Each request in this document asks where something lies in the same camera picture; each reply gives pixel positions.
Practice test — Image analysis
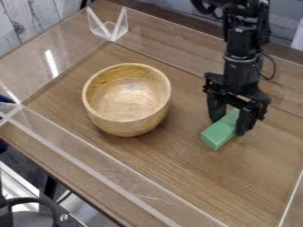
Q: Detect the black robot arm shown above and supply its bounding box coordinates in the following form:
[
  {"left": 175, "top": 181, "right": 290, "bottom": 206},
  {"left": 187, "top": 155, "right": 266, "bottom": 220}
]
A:
[{"left": 190, "top": 0, "right": 272, "bottom": 136}]

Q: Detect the grey metal bracket with screw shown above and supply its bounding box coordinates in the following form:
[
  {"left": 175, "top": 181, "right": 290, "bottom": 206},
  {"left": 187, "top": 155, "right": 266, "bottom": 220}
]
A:
[{"left": 39, "top": 196, "right": 89, "bottom": 227}]

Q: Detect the black cable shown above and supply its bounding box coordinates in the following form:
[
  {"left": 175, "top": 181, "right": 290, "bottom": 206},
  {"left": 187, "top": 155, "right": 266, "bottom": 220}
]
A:
[{"left": 0, "top": 197, "right": 58, "bottom": 227}]

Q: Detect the black metal table leg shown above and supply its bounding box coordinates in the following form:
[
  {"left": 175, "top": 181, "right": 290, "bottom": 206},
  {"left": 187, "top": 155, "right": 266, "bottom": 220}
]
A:
[{"left": 45, "top": 176, "right": 58, "bottom": 199}]

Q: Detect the clear acrylic tray wall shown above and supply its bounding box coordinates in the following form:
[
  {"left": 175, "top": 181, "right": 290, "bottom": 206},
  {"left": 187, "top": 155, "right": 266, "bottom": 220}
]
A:
[{"left": 0, "top": 6, "right": 303, "bottom": 227}]

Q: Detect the brown wooden bowl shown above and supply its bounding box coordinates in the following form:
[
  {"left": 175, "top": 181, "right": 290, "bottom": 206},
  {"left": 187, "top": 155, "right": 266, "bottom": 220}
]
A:
[{"left": 82, "top": 63, "right": 173, "bottom": 137}]

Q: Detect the clear acrylic corner bracket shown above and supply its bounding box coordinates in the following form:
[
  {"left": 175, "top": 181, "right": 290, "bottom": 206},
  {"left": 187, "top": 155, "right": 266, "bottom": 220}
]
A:
[{"left": 87, "top": 7, "right": 129, "bottom": 42}]

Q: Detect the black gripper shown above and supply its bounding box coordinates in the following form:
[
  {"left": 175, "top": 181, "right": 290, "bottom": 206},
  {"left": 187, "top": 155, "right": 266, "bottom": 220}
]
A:
[{"left": 203, "top": 53, "right": 272, "bottom": 136}]

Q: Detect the green rectangular block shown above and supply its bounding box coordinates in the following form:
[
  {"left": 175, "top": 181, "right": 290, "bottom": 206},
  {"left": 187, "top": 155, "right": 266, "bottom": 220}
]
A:
[{"left": 201, "top": 108, "right": 239, "bottom": 151}]

